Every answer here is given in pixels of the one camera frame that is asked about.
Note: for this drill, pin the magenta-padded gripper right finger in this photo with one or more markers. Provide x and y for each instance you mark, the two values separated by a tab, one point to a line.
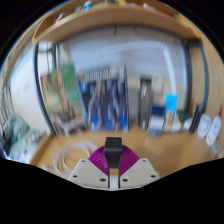
140	171

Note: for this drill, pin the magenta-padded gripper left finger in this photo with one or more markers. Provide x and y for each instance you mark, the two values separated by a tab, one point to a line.
88	173

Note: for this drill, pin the black charger block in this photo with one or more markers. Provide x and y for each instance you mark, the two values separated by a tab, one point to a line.
113	151

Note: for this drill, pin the small dark blue box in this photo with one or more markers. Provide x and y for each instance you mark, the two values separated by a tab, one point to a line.
156	121

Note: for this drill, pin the grey water bottle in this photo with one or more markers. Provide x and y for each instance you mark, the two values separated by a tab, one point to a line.
144	103

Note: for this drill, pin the light blue orange box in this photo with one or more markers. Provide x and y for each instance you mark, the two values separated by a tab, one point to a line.
170	110

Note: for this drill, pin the dark green round object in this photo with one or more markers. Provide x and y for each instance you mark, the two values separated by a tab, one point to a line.
183	116

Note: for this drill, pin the blue robot model box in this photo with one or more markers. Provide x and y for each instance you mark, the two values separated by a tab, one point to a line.
106	100

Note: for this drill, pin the black cylindrical device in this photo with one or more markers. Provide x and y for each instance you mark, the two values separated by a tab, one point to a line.
196	118

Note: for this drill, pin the bed with teal bedding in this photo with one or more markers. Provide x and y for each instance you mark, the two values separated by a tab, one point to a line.
18	133

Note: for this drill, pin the green toy figure box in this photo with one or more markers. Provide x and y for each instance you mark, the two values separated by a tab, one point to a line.
61	96

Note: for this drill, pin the white red-capped lotion bottle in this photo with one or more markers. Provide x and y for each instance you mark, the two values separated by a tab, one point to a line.
214	128

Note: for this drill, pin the white desk lamp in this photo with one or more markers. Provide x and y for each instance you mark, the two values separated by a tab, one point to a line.
168	66

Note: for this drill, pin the grey metal desk frame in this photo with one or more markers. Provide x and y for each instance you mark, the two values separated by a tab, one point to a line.
188	76

